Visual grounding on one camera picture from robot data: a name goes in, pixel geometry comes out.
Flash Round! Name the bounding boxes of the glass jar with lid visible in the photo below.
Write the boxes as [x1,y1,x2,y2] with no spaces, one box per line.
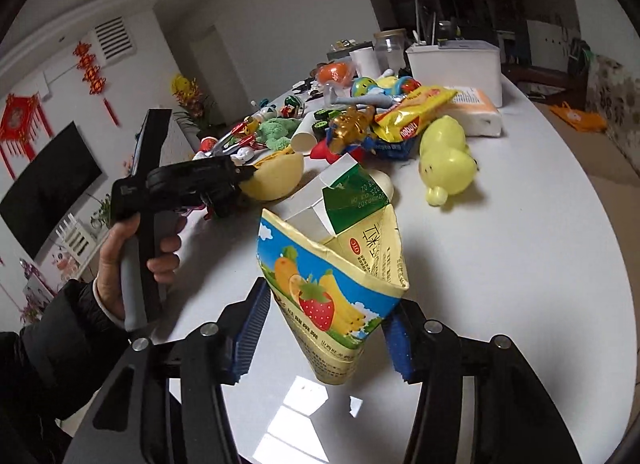
[373,29,407,74]

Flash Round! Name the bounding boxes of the yellow flower plant pot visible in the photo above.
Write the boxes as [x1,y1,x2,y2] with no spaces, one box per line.
[170,74,216,138]

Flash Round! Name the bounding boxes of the white paper towel roll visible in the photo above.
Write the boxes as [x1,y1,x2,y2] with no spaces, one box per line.
[349,46,381,79]

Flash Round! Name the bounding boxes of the floral sofa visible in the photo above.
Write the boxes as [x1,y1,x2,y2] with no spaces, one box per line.
[586,53,640,173]

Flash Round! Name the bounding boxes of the colourful rattle ball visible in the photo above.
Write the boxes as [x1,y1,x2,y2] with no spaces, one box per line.
[350,77,378,98]

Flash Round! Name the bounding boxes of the yellow sponge piece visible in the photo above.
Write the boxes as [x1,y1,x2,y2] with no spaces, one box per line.
[240,153,305,202]

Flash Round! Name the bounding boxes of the white paper tube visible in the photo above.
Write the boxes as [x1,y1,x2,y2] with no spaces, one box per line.
[291,115,319,155]

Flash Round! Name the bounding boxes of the yellow rubber duck toy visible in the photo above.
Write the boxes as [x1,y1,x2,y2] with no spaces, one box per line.
[419,115,477,207]

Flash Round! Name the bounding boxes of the fruit drink carton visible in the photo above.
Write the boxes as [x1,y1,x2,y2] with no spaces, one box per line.
[256,155,409,385]

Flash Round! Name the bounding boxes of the green plush cloth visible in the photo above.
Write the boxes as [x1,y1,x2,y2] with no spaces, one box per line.
[256,117,299,152]

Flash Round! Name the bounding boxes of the red chinese knot decoration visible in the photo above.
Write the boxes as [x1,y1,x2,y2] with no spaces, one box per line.
[73,41,120,128]

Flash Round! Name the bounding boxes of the yellow snack bag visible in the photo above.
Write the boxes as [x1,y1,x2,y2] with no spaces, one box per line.
[372,86,458,143]

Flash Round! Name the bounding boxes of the tissue pack orange white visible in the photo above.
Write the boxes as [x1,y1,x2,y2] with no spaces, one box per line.
[444,86,503,138]

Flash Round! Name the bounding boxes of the orange fruit in bag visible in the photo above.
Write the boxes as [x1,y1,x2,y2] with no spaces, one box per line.
[316,62,354,86]

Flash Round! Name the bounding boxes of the white plastic storage box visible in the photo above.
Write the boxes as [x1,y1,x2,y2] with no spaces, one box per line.
[407,40,502,107]

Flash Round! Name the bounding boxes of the black wall television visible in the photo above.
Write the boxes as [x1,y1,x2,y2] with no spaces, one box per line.
[1,123,102,258]

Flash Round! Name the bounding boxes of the person's left hand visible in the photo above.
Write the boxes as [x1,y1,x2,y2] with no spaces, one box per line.
[94,213,186,322]

